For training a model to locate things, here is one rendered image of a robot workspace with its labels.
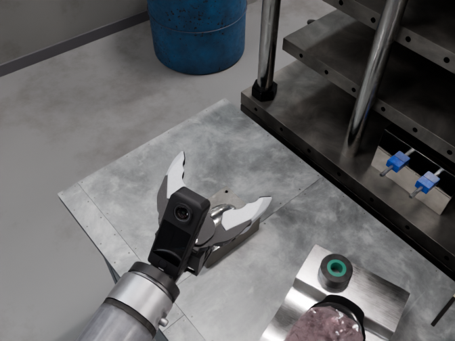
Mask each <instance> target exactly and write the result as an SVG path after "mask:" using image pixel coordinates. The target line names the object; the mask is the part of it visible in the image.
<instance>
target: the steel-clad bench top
mask: <svg viewBox="0 0 455 341"><path fill-rule="evenodd" d="M182 151H183V152H185V157H186V159H185V164H184V166H183V168H184V177H183V182H184V183H185V184H186V187H187V188H188V189H191V190H192V191H194V192H196V193H197V194H199V195H201V196H203V197H204V198H206V199H207V198H209V197H211V196H212V195H213V194H215V193H217V192H218V191H219V190H221V189H223V188H224V187H225V186H228V187H229V188H230V189H231V190H232V191H233V192H234V193H235V194H236V195H237V196H238V197H239V198H240V199H241V200H242V201H244V202H245V203H246V204H248V203H253V202H255V201H257V200H258V199H259V197H261V196H271V197H272V200H271V202H270V204H269V206H268V208H267V210H266V211H265V212H264V213H263V214H262V215H261V216H260V221H259V230H258V231H256V232H255V233H254V234H252V235H251V236H250V237H248V238H247V239H246V240H244V241H243V242H242V243H241V244H239V245H238V246H236V247H235V248H234V249H233V250H231V251H230V252H228V253H227V254H226V255H225V256H223V257H222V258H220V259H219V260H218V261H217V262H216V263H214V264H213V265H211V266H210V267H209V268H208V269H207V268H206V267H205V266H204V267H203V268H202V269H201V271H200V273H199V274H198V276H195V275H193V274H191V273H190V272H188V271H186V272H185V273H184V272H183V274H182V275H181V277H180V278H179V280H178V281H177V283H176V285H177V286H178V288H179V291H180V294H179V296H178V297H177V299H176V301H175V302H174V303H173V308H172V309H171V310H170V312H169V314H168V315H167V317H166V319H168V320H169V323H168V325H167V326H166V327H163V326H161V325H159V329H160V330H161V332H162V333H163V334H164V335H165V337H166V338H167V339H168V341H259V339H260V338H261V336H262V334H263V333H264V331H265V329H266V328H267V326H268V325H269V323H270V321H271V320H272V318H273V317H274V315H275V314H276V312H277V311H278V309H279V308H280V306H281V304H282V303H283V301H284V299H285V298H286V296H287V294H288V293H289V291H290V289H291V288H292V286H293V283H294V280H295V277H296V276H297V273H298V272H299V270H300V268H301V267H302V265H303V263H304V262H305V260H306V258H307V257H308V255H309V253H310V252H311V250H312V248H313V246H314V245H315V244H317V245H319V246H321V247H323V248H325V249H327V250H329V251H331V252H333V253H335V254H340V255H342V256H344V257H345V258H347V259H348V260H349V261H350V262H352V263H354V264H356V265H358V266H360V267H362V268H364V269H366V270H368V271H369V272H371V273H373V274H375V275H378V276H379V277H382V278H383V279H386V280H387V281H389V282H391V283H393V284H395V285H397V286H399V287H401V288H403V289H405V290H406V291H408V292H410V296H409V298H408V301H407V303H406V306H405V308H404V311H403V313H402V315H401V318H400V320H399V323H398V324H397V327H396V330H395V332H394V334H393V335H392V337H391V338H390V340H389V341H455V301H454V302H453V304H452V305H451V306H450V308H449V309H448V310H447V311H446V312H445V314H444V315H443V316H442V318H441V319H440V320H439V321H438V322H437V324H436V325H435V326H434V327H433V326H432V325H431V323H432V322H433V320H434V319H435V318H436V316H438V314H439V313H440V312H441V310H442V309H443V308H444V307H445V305H447V303H448V302H449V301H450V299H451V298H452V297H453V295H455V281H453V280H452V279H451V278H449V277H448V276H447V275H446V274H445V273H443V272H442V271H441V270H439V269H438V268H437V267H436V266H435V265H433V264H432V263H431V262H429V261H428V260H427V259H426V258H425V257H423V256H422V255H421V254H419V253H418V252H417V251H416V250H415V249H413V248H412V247H411V246H409V245H408V244H407V243H405V241H404V240H402V239H401V238H400V237H398V236H397V235H396V234H394V232H392V231H391V230H390V229H388V228H387V227H386V226H384V225H383V224H382V223H381V222H380V221H378V220H377V219H376V218H374V217H373V216H372V215H371V214H370V213H368V212H367V211H366V210H364V209H363V208H362V207H361V206H360V205H358V204H357V203H356V202H354V201H353V200H352V199H351V198H350V197H348V196H347V195H346V194H344V193H343V192H342V191H341V190H340V189H338V188H337V187H336V186H334V185H333V184H332V183H331V182H330V181H328V180H327V179H326V178H324V177H323V176H322V175H321V174H320V173H318V172H317V171H316V170H314V169H313V168H312V167H310V165H308V164H307V163H306V162H304V161H303V160H302V159H300V157H298V156H297V155H296V154H294V153H293V152H292V151H290V150H289V149H288V148H287V147H286V146H285V145H283V144H282V143H280V142H279V141H278V140H277V139H276V138H275V137H273V136H272V135H270V134H269V133H268V132H267V131H266V130H265V129H263V128H262V127H261V126H259V125H258V124H257V123H256V122H255V121H254V120H252V119H251V118H249V117H248V116H247V115H246V114H245V113H244V112H242V111H241V110H239V109H238V108H237V107H236V106H235V105H234V104H232V103H231V102H230V101H228V100H227V99H226V98H224V99H222V100H220V101H218V102H217V103H215V104H213V105H212V106H210V107H208V108H206V109H205V110H203V111H201V112H199V113H197V114H196V115H194V116H192V117H191V118H189V119H187V120H185V121H183V122H182V123H180V124H178V125H177V126H175V127H173V128H172V129H169V130H168V131H166V132H164V133H163V134H161V135H159V136H158V137H155V138H154V139H152V140H150V141H149V142H147V143H145V144H143V145H141V146H140V147H138V148H136V149H135V150H133V151H131V152H129V153H128V154H126V155H124V156H122V157H121V158H119V159H117V160H115V161H114V162H112V163H110V164H108V165H107V166H105V167H103V168H101V169H100V170H98V171H96V172H94V173H93V174H91V175H89V176H88V177H85V178H84V179H82V180H80V181H79V182H77V183H75V184H74V185H71V186H70V187H68V188H66V189H65V190H63V191H61V192H60V193H58V196H59V197H60V199H61V200H62V201H63V203H64V204H65V205H66V207H67V208H68V209H69V211H71V213H72V214H73V216H74V217H75V219H76V220H77V221H78V222H79V224H80V225H81V226H82V228H83V229H84V230H85V231H86V233H87V234H88V236H89V237H90V238H91V239H92V241H93V242H94V243H95V245H96V246H97V247H98V248H99V250H100V251H101V253H102V254H103V255H104V256H105V258H106V259H107V260H108V262H109V263H110V264H111V265H112V267H113V268H114V270H115V271H116V272H117V273H118V275H119V276H120V277H121V276H122V275H123V273H126V272H128V270H129V269H130V268H131V266H132V265H133V264H134V262H137V261H140V262H144V263H148V264H149V265H150V264H151V263H149V262H148V256H149V253H150V251H151V248H152V245H153V243H154V239H155V233H156V232H157V230H158V228H159V224H158V211H157V194H158V191H159V189H160V186H161V184H162V182H163V179H164V178H165V175H166V173H167V171H168V169H169V167H170V165H171V163H172V161H173V160H174V159H175V157H176V156H177V155H178V154H179V153H180V152H182ZM118 233H119V234H118Z"/></svg>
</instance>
